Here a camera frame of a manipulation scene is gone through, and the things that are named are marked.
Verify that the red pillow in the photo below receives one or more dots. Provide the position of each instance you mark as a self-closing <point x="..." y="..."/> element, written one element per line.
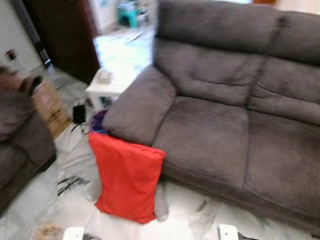
<point x="127" y="175"/>

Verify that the two-seat grey-brown fabric sofa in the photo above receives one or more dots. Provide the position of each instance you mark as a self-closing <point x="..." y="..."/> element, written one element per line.
<point x="225" y="125"/>

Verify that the patterned floor mat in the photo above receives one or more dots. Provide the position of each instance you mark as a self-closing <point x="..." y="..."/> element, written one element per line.
<point x="125" y="36"/>

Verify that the white side table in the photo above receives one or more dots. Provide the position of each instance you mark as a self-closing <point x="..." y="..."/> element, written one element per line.
<point x="112" y="89"/>

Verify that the teal plastic stool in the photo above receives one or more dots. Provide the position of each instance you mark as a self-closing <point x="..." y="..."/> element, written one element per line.
<point x="128" y="16"/>

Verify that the white tissue box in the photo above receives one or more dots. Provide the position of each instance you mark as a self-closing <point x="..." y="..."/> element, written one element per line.
<point x="104" y="76"/>

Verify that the purple waste bin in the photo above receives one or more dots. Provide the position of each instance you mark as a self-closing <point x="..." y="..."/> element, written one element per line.
<point x="98" y="122"/>

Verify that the black power adapter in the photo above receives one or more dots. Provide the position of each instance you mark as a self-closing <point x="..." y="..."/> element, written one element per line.
<point x="79" y="114"/>

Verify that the dark brown wooden door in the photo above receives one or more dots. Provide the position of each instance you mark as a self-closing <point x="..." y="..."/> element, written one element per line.
<point x="65" y="35"/>

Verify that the brown cardboard box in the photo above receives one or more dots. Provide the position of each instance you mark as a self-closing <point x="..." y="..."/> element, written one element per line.
<point x="50" y="107"/>

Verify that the brown folded cloth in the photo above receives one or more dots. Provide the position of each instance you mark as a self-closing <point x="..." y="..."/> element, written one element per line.
<point x="31" y="84"/>

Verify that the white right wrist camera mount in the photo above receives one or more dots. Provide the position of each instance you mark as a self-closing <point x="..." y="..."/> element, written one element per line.
<point x="228" y="233"/>

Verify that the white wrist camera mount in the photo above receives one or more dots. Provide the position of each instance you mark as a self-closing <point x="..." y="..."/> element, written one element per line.
<point x="228" y="233"/>
<point x="73" y="234"/>

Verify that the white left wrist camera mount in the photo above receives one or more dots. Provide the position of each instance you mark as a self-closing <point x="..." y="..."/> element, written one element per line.
<point x="73" y="234"/>

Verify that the black wall socket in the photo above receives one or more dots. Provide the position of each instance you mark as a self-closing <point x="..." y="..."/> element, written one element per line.
<point x="10" y="54"/>

